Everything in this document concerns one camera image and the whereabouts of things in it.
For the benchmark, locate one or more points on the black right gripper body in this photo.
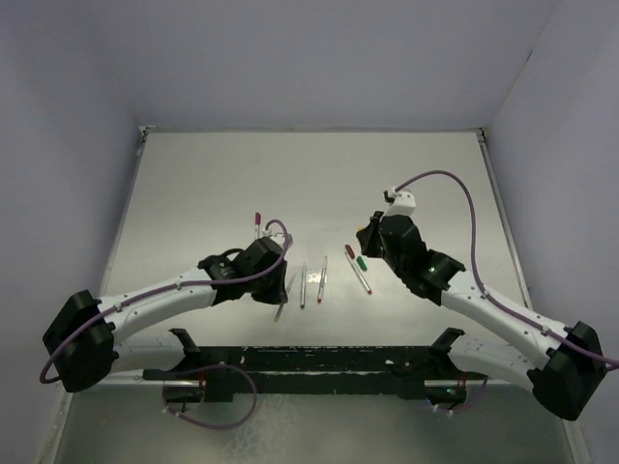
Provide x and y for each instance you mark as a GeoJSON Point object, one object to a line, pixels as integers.
{"type": "Point", "coordinates": [372, 246]}

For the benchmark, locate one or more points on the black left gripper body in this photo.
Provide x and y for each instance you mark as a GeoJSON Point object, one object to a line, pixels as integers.
{"type": "Point", "coordinates": [267, 288]}

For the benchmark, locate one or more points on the white pen yellow end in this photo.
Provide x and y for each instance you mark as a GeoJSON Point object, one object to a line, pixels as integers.
{"type": "Point", "coordinates": [287, 288]}

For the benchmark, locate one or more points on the white pen green end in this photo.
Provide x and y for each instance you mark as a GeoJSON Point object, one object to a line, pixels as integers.
{"type": "Point", "coordinates": [303, 286]}

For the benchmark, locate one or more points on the green pen cap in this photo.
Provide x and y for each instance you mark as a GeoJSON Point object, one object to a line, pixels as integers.
{"type": "Point", "coordinates": [361, 263]}

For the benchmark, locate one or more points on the brown pen cap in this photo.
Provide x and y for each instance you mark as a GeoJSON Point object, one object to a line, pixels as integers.
{"type": "Point", "coordinates": [350, 251]}

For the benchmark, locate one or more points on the white pen brown tip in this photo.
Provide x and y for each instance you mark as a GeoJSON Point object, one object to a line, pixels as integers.
{"type": "Point", "coordinates": [358, 273]}

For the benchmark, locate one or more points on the white pen red end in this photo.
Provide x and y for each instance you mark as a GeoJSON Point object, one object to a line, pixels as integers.
{"type": "Point", "coordinates": [322, 281]}

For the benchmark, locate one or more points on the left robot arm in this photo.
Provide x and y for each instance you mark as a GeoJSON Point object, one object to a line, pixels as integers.
{"type": "Point", "coordinates": [84, 340]}

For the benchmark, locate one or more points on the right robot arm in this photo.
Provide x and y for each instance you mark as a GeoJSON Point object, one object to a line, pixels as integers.
{"type": "Point", "coordinates": [561, 366]}

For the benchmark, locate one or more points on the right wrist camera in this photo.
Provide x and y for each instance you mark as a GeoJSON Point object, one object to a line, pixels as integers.
{"type": "Point", "coordinates": [400, 202]}

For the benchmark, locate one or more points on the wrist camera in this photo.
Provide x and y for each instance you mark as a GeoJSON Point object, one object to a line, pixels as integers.
{"type": "Point", "coordinates": [277, 236]}
{"type": "Point", "coordinates": [400, 202]}

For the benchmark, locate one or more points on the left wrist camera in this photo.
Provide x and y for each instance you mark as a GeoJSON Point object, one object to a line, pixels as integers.
{"type": "Point", "coordinates": [277, 236]}

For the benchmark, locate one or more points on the black base frame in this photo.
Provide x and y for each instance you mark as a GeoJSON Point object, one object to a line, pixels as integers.
{"type": "Point", "coordinates": [217, 374]}

